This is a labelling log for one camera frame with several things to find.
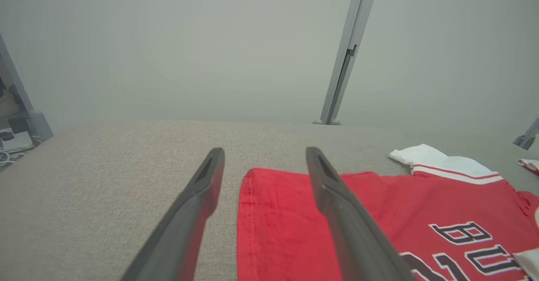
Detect white cable bundle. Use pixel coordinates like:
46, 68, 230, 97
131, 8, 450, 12
0, 150, 26, 169

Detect red jersey shirt white sleeves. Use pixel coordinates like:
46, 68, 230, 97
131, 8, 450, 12
237, 144, 539, 281

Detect grey aluminium partition post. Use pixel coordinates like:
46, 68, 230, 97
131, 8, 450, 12
312, 0, 380, 126
0, 32, 54, 145

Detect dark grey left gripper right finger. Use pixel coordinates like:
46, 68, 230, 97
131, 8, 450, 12
306, 147, 415, 281

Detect white flat box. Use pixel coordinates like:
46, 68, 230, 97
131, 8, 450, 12
0, 131, 34, 153

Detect red and white jersey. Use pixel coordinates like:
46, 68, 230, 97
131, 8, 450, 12
516, 159, 539, 176

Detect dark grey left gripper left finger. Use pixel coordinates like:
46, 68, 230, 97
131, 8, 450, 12
120, 147, 225, 281

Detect slanted grey metal frame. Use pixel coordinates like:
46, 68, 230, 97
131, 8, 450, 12
513, 119, 539, 150

